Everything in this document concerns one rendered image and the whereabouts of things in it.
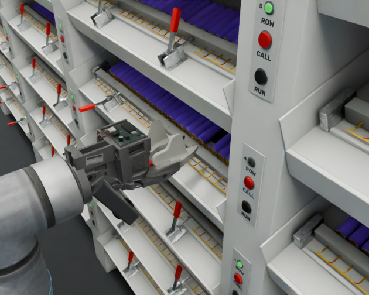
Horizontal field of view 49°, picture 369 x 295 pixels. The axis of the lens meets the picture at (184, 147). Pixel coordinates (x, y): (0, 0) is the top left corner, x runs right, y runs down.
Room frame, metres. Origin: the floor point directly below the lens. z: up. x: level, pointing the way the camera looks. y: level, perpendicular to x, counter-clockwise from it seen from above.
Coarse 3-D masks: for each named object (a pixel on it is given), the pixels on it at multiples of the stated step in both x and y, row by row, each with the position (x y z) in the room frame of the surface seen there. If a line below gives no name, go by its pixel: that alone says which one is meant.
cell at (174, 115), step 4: (184, 104) 0.76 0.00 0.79; (180, 108) 0.75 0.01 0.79; (184, 108) 0.75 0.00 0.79; (188, 108) 0.75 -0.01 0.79; (172, 112) 0.75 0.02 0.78; (176, 112) 0.74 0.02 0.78; (180, 112) 0.74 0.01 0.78; (172, 116) 0.74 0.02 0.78; (176, 116) 0.74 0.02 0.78; (172, 120) 0.74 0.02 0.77
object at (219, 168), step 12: (96, 72) 0.98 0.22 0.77; (108, 84) 0.92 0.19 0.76; (120, 84) 0.89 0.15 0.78; (132, 96) 0.83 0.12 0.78; (144, 108) 0.78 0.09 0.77; (168, 132) 0.69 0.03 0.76; (180, 132) 0.68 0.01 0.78; (192, 144) 0.64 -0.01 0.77; (192, 156) 0.62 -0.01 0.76; (204, 156) 0.60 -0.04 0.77; (204, 168) 0.58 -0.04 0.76; (216, 168) 0.57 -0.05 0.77
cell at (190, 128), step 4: (200, 116) 0.71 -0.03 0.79; (204, 116) 0.71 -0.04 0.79; (196, 120) 0.70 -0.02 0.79; (200, 120) 0.70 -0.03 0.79; (204, 120) 0.70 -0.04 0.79; (192, 124) 0.69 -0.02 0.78; (196, 124) 0.69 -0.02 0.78; (200, 124) 0.70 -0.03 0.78; (188, 128) 0.69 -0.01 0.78; (192, 128) 0.69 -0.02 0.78; (196, 128) 0.69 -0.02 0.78
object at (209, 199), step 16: (96, 64) 1.00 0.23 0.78; (112, 64) 1.03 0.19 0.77; (80, 80) 0.98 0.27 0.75; (96, 80) 0.98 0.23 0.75; (96, 96) 0.91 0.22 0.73; (112, 112) 0.83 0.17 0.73; (128, 112) 0.82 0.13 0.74; (144, 128) 0.75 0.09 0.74; (208, 144) 0.65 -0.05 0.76; (192, 160) 0.62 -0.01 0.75; (176, 176) 0.60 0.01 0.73; (192, 176) 0.59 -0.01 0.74; (208, 176) 0.58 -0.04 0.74; (192, 192) 0.55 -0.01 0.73; (208, 192) 0.54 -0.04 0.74; (208, 208) 0.51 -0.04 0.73; (224, 208) 0.47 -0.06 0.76
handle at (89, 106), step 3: (99, 102) 0.84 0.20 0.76; (102, 102) 0.84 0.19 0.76; (105, 102) 0.84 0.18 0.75; (87, 105) 0.82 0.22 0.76; (90, 105) 0.82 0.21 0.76; (93, 105) 0.82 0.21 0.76; (96, 105) 0.83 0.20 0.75; (99, 105) 0.83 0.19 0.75; (78, 108) 0.81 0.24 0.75; (81, 108) 0.81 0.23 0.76; (84, 108) 0.81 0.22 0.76; (87, 108) 0.81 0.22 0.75; (90, 108) 0.82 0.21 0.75; (93, 108) 0.82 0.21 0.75; (81, 111) 0.81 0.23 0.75
